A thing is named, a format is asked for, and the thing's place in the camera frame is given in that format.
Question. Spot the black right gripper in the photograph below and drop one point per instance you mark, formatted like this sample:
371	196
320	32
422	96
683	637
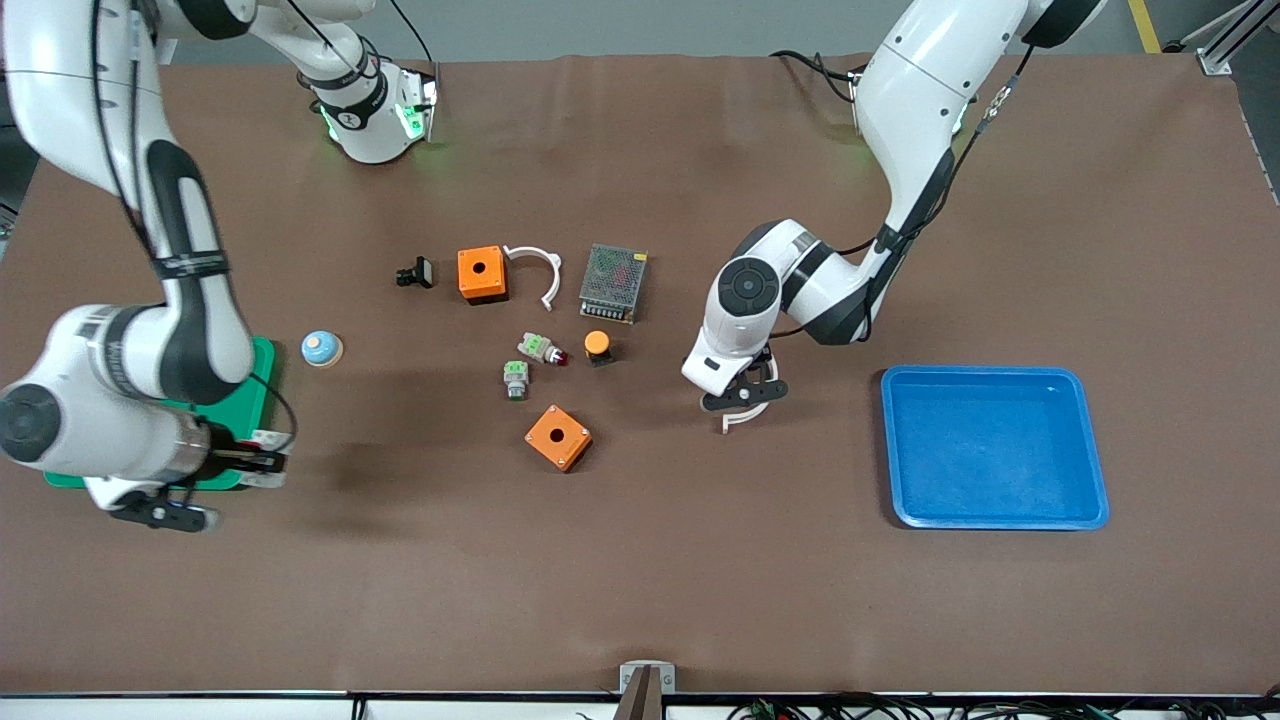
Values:
224	452

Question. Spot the orange button box with hole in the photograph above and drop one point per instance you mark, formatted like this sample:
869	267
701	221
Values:
490	286
571	446

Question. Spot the blue and white dome button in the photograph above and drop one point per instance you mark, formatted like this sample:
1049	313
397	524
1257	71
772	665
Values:
322	347

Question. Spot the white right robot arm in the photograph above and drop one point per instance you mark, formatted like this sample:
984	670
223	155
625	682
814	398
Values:
100	400

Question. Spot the orange and black buzzer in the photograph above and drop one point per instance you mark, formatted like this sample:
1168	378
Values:
597	343

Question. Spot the blue plastic tray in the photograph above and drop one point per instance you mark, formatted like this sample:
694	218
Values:
990	450

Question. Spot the small black clip part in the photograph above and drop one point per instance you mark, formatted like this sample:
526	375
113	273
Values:
420	272

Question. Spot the push button with red tip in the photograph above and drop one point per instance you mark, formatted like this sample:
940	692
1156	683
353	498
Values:
538	347

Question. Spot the brown table mat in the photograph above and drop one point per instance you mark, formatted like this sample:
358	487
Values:
640	560

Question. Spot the metal mesh power supply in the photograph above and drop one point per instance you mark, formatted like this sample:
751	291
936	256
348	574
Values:
612	280

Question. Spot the green selector switch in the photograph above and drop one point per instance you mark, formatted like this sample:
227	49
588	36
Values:
516	378

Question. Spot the aluminium frame profile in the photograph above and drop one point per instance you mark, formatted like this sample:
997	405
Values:
1215	60

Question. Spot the grey metal bracket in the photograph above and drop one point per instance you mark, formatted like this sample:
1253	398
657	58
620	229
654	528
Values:
630	675

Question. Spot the dark brown stand pole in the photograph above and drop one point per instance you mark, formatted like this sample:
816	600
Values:
640	705

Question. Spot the white circuit breaker red lever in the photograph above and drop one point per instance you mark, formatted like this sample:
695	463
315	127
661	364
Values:
268	438

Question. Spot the white half-round pipe clamp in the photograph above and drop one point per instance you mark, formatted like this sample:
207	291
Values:
745	423
547	303

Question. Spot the green plastic tray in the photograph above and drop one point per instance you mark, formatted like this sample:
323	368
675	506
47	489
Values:
265	365

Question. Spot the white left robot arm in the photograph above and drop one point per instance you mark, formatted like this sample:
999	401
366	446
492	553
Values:
910	80

